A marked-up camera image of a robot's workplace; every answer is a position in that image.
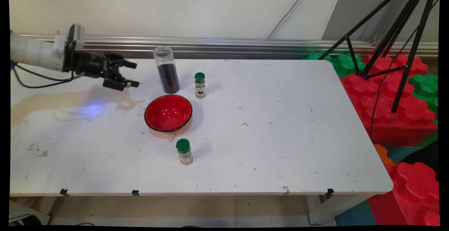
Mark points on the orange foam piece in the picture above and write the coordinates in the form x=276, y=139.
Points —
x=382, y=154

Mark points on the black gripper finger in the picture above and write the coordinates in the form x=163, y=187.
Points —
x=117, y=61
x=117, y=82

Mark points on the teal foam mat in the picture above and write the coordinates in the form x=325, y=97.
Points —
x=403, y=153

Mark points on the green-capped spice bottle, dark contents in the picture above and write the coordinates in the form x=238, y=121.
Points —
x=200, y=83

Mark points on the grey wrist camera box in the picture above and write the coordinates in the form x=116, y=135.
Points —
x=78, y=34

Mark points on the black tripod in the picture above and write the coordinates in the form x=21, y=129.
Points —
x=415, y=48

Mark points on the clear jar of dark seeds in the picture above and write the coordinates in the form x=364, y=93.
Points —
x=168, y=73

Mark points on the black tape piece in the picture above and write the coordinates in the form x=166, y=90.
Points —
x=64, y=191
x=329, y=193
x=135, y=192

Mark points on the green foam block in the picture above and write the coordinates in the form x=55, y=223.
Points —
x=345, y=64
x=426, y=87

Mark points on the red bowl with black rim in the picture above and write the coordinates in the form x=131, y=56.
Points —
x=168, y=113

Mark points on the aluminium wall rail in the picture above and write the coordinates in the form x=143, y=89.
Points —
x=245, y=45

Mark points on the green-capped spice bottle, light contents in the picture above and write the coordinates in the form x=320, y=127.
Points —
x=184, y=152

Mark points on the large red foam block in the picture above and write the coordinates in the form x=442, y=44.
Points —
x=396, y=119

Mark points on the white table leg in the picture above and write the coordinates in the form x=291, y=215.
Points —
x=333, y=208

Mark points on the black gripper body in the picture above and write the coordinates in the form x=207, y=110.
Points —
x=87, y=64

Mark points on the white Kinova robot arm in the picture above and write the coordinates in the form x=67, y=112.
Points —
x=35, y=52

